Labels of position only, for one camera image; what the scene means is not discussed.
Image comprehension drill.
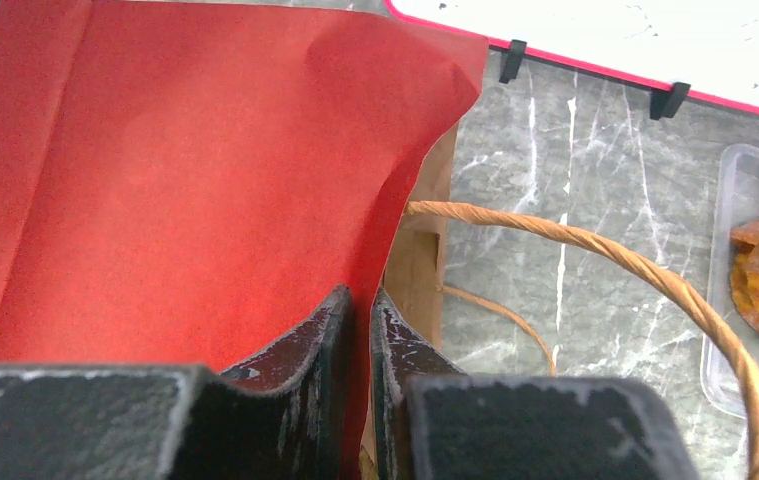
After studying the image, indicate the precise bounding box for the pink framed whiteboard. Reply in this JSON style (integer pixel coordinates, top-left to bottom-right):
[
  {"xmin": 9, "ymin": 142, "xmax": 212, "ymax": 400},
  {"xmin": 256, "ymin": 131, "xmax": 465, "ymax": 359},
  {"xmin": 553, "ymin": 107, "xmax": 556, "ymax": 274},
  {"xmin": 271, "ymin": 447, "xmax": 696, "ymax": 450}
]
[{"xmin": 386, "ymin": 0, "xmax": 759, "ymax": 115}]

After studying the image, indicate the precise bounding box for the red paper bag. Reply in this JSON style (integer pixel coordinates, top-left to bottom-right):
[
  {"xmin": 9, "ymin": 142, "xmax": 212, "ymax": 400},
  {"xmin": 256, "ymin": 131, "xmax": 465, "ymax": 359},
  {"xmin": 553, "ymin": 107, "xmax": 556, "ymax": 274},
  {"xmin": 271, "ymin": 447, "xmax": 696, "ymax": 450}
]
[{"xmin": 0, "ymin": 0, "xmax": 759, "ymax": 480}]

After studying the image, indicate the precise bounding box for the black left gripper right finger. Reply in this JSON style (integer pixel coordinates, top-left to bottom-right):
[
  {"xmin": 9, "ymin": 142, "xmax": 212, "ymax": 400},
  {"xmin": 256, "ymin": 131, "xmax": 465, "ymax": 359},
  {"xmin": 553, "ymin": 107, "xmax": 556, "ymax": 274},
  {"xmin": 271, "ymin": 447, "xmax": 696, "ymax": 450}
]
[{"xmin": 370, "ymin": 291, "xmax": 699, "ymax": 479}]

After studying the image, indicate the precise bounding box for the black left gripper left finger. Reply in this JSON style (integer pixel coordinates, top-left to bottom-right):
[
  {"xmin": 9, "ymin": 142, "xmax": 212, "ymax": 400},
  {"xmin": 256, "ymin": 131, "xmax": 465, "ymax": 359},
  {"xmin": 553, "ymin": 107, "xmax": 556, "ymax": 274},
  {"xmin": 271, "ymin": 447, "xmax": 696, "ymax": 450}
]
[{"xmin": 0, "ymin": 285, "xmax": 355, "ymax": 479}]

